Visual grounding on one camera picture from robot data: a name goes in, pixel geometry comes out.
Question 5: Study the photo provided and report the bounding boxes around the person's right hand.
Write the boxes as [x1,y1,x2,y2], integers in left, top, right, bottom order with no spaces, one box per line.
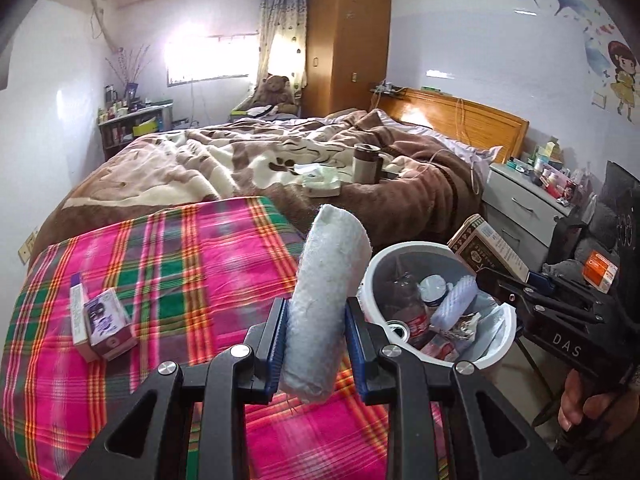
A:
[559,367,626,432]

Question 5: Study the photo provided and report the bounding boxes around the cluster of cosmetic bottles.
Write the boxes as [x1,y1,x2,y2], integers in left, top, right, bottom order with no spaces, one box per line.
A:
[507,137,594,207]

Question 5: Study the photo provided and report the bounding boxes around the wall power outlet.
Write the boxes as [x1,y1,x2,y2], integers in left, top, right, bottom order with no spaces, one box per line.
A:
[17,227,42,264]

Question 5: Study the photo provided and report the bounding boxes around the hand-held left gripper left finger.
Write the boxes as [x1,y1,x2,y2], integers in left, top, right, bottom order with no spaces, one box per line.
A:
[65,297,289,480]

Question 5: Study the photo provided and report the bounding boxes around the dry branches in vase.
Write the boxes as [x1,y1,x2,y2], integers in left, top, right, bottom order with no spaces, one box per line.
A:
[105,45,152,92]

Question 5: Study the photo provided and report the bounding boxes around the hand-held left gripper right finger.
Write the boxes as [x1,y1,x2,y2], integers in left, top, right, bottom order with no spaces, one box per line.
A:
[344,296,571,480]

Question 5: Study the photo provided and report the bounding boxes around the wooden bed headboard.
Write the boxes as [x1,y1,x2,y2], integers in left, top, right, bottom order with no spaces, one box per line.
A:
[370,87,530,163]

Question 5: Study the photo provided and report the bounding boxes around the white towel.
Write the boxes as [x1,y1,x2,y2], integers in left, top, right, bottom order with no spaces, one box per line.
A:
[277,204,373,405]

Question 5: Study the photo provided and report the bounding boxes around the beige patterned cardboard box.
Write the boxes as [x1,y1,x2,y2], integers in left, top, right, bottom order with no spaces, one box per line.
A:
[446,213,531,283]

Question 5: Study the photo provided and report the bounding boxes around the wooden wardrobe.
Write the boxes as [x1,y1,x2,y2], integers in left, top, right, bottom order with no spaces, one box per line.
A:
[302,0,392,117]

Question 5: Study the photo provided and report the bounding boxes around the narrow white purple box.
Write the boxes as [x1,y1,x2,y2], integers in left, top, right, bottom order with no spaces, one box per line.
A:
[70,272,94,349]

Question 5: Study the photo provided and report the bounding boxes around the cartoon girl wall sticker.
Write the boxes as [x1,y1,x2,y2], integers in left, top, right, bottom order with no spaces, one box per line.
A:
[592,40,640,126]

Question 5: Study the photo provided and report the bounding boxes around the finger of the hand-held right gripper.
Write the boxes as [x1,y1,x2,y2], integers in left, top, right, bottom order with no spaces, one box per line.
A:
[527,271,617,309]
[476,266,607,325]

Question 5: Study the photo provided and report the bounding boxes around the white plastic waste bin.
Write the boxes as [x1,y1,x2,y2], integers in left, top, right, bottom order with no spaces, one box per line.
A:
[357,241,518,386]

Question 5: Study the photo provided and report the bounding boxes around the patterned curtain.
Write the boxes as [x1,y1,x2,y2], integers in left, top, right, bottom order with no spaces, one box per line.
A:
[257,0,309,91]

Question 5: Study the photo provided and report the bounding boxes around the white nightstand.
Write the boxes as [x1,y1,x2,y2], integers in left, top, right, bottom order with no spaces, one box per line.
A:
[482,162,576,267]

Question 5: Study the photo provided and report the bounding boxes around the bright window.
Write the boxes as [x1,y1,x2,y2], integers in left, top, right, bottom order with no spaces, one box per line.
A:
[165,35,261,89]

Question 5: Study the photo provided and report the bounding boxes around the long white foam net sleeve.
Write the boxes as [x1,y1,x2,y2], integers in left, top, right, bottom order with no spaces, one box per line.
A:
[431,275,479,332]

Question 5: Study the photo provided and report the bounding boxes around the red label plastic bottle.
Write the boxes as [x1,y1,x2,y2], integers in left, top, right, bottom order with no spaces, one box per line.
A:
[385,255,437,347]

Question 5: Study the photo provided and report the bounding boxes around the brown teddy bear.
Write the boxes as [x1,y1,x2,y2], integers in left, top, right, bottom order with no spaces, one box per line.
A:
[247,74,299,116]

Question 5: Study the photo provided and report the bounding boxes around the pink green plaid blanket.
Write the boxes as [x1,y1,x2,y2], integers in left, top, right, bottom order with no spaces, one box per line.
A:
[0,195,451,480]

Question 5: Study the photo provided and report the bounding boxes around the cluttered shelf desk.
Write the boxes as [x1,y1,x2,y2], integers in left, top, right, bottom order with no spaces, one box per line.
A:
[97,99,176,162]

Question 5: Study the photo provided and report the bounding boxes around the small blue label clear bottle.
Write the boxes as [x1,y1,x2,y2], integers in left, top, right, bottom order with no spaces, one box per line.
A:
[417,275,452,312]

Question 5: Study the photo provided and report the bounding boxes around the white tissue pack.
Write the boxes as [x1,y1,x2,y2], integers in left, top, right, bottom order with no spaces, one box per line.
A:
[295,162,344,199]

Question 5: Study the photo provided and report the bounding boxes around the foil wrapper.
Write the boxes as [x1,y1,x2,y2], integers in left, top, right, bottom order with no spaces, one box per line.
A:
[450,312,482,342]

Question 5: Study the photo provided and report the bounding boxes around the lilac pillow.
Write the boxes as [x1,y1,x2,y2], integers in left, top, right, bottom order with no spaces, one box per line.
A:
[377,110,504,172]

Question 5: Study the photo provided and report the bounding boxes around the brown cream floral blanket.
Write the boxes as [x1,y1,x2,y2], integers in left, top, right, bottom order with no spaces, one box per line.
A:
[30,109,486,261]

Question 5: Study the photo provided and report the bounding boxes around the purple cardboard box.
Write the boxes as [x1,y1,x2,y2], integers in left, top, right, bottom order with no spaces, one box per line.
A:
[82,287,140,362]

